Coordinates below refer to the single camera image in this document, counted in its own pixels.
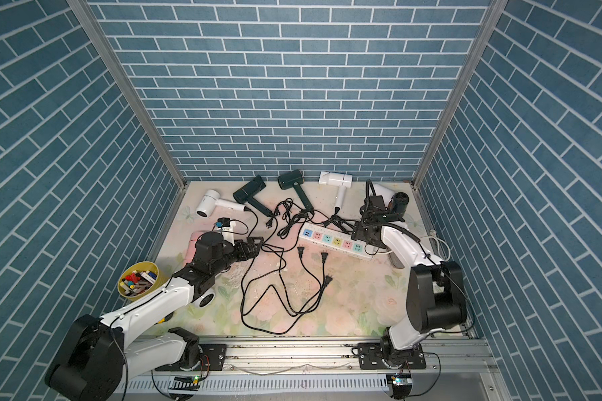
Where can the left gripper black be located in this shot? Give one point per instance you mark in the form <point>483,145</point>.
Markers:
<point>252,251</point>

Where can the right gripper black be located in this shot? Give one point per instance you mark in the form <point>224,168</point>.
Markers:
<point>358,232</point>

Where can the dark teal round hair dryer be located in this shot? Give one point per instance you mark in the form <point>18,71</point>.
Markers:
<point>398,204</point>

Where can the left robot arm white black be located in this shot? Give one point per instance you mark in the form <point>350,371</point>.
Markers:
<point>100,353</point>

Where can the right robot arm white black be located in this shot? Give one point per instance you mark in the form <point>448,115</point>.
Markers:
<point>435,300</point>

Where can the white multicolour power strip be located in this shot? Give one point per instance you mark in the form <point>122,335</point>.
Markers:
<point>336,241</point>

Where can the grey oval pad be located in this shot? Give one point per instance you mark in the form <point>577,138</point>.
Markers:
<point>395,261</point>

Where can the pink hair dryer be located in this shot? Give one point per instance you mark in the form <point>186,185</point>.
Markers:
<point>191,249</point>

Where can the dark green slim hair dryer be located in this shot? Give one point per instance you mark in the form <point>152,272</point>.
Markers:
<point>247,193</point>

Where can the white boxy hair dryer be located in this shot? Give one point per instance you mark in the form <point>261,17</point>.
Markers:
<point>342,181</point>

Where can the white round hair dryer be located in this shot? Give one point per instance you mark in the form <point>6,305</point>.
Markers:
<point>212,200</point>

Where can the dark green boxy hair dryer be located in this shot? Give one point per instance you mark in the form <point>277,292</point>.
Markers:
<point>294,180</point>

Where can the yellow cup with small items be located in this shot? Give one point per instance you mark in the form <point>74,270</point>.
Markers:
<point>139,280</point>

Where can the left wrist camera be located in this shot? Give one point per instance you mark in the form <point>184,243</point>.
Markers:
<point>225,224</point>

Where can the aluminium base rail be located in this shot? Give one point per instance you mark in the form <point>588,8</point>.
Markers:
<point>444,368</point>

